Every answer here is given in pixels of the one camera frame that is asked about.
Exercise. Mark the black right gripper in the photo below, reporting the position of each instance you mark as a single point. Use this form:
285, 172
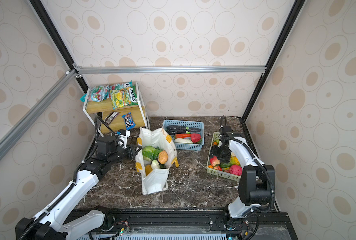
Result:
214, 152

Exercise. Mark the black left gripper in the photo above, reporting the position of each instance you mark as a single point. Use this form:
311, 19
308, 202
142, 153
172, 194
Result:
130, 148

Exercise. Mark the red bell pepper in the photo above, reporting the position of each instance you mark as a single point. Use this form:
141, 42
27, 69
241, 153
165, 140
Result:
196, 138

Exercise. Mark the green cabbage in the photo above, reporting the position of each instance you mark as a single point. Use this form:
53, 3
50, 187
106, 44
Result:
148, 153

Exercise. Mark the green leafy vegetable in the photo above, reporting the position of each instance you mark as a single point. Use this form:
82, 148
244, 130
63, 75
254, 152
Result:
158, 150

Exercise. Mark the white eggplant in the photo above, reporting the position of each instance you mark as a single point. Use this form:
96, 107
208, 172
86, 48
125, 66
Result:
183, 141
155, 164

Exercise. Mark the tan wrinkled potato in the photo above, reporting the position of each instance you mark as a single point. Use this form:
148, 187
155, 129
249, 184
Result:
163, 157

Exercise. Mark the green cucumber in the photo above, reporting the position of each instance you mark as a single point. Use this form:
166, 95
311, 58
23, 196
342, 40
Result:
163, 165

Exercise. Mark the white grocery bag yellow handles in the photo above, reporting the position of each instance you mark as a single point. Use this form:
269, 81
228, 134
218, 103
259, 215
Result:
156, 181

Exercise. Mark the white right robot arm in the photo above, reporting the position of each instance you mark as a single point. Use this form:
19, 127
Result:
257, 180

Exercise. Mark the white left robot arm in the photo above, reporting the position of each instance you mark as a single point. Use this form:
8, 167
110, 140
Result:
49, 223

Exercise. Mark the yellow candy snack bag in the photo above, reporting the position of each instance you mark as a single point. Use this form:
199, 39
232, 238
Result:
120, 98

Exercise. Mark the green mint snack bag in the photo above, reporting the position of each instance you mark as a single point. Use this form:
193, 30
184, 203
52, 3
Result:
129, 93

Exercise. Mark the green gummy snack bag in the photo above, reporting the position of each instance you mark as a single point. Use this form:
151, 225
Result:
97, 94

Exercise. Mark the red apple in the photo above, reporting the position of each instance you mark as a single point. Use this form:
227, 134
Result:
214, 161

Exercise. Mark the pink peach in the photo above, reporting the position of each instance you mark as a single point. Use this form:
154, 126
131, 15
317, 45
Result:
236, 170

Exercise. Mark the blue candy packet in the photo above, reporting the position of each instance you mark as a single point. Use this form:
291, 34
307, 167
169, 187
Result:
128, 120

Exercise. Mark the brown chocolate bar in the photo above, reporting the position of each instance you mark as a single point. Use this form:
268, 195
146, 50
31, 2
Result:
110, 117

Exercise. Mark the blue plastic basket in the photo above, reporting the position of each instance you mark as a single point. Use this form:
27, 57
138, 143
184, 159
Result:
192, 147

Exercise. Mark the red chili pepper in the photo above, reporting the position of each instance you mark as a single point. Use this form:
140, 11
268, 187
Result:
182, 136

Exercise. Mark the dark eggplant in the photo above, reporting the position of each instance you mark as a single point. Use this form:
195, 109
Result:
174, 129

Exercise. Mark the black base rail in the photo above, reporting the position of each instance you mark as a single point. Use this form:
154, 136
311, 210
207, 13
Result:
191, 223

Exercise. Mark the horizontal aluminium rail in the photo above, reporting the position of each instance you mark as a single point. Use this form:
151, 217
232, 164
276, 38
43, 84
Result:
171, 70

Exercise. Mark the left diagonal aluminium rail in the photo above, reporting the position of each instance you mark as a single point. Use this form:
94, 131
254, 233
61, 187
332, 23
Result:
16, 132

